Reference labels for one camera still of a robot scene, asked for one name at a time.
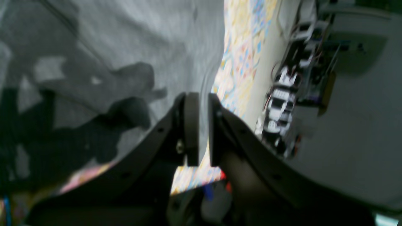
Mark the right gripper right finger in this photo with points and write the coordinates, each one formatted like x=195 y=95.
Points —
x=269 y=192

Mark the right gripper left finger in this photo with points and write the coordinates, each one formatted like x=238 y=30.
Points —
x=134 y=191

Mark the grey T-shirt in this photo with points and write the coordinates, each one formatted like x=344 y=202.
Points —
x=83 y=81

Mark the patterned tablecloth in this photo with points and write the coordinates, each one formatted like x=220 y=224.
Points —
x=245 y=30

